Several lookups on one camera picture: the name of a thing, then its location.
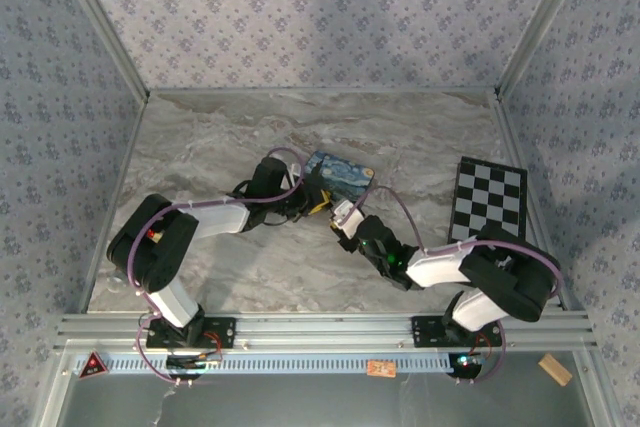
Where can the black grey checkerboard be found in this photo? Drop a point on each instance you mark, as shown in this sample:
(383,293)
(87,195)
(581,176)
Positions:
(492,197)

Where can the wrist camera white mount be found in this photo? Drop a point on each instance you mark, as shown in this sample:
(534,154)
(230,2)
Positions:
(295,176)
(347,217)

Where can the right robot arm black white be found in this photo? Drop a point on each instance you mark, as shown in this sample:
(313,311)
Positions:
(505,277)

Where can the clear round object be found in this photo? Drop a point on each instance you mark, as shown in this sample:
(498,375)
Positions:
(118,282)

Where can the black round connector board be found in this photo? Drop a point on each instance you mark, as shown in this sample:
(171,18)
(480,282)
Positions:
(187,366)
(465,366)

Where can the wooden block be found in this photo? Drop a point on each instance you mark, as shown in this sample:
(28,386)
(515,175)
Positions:
(555,370)

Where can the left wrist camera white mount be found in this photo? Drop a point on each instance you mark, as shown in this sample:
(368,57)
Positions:
(295,176)

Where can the aluminium frame post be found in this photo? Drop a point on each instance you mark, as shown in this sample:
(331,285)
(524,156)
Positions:
(545,22)
(100,22)

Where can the aluminium back frame bar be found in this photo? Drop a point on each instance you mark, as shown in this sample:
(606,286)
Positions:
(320,91)

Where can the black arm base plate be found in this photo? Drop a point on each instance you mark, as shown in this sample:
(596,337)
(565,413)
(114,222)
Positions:
(427,332)
(220,332)

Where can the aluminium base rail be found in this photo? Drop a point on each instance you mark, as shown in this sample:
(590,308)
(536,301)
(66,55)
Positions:
(320,329)

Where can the starry night tin box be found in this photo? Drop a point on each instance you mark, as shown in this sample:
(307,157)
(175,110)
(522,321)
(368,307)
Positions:
(342,174)

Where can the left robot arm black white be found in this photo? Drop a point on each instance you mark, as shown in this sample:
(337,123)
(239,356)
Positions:
(155,247)

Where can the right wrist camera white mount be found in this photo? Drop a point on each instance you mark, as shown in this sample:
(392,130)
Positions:
(347,217)

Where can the red triangle warning sticker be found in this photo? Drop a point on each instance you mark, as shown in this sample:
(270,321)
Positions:
(92,366)

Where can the orange label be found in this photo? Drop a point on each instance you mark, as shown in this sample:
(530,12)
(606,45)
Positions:
(381,368)

